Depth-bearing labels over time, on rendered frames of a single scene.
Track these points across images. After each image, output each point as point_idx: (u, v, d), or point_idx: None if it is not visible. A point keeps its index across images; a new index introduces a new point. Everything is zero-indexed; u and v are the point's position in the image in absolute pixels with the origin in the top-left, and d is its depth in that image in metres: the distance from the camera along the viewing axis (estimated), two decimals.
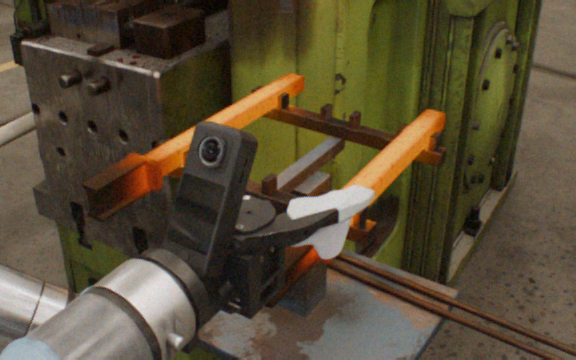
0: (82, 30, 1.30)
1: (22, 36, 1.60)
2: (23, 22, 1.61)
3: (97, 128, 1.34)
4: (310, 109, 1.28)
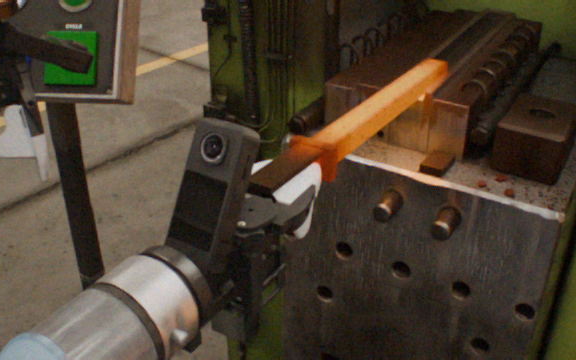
0: (391, 126, 0.88)
1: (223, 107, 1.18)
2: (224, 87, 1.19)
3: (403, 269, 0.92)
4: None
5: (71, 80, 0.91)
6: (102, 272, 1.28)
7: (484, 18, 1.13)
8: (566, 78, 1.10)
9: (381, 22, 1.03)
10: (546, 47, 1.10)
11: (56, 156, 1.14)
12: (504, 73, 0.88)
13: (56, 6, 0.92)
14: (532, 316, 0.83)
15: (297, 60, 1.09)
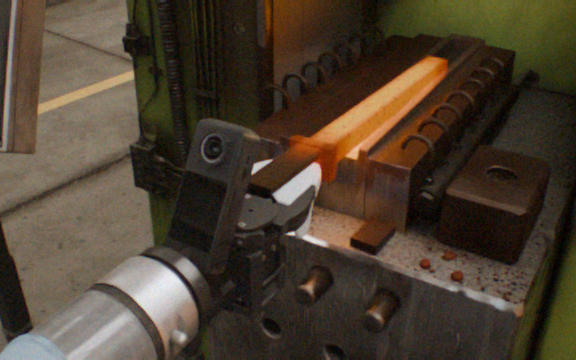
0: (322, 187, 0.74)
1: (151, 148, 1.04)
2: (153, 125, 1.05)
3: (339, 352, 0.78)
4: None
5: None
6: (28, 326, 1.14)
7: (448, 46, 0.99)
8: (542, 115, 0.96)
9: (323, 55, 0.89)
10: (519, 80, 0.96)
11: None
12: (459, 122, 0.74)
13: None
14: None
15: (229, 97, 0.95)
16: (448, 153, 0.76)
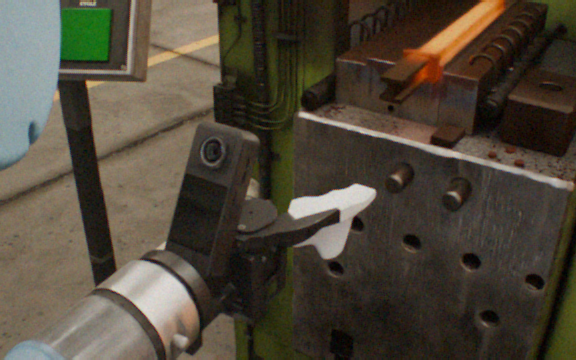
0: (402, 100, 0.89)
1: (233, 88, 1.19)
2: (234, 68, 1.20)
3: (414, 243, 0.93)
4: None
5: (85, 56, 0.92)
6: (111, 253, 1.29)
7: None
8: (572, 59, 1.12)
9: (390, 2, 1.04)
10: (552, 28, 1.12)
11: (67, 136, 1.15)
12: (512, 49, 0.89)
13: None
14: (542, 287, 0.84)
15: (307, 40, 1.10)
16: None
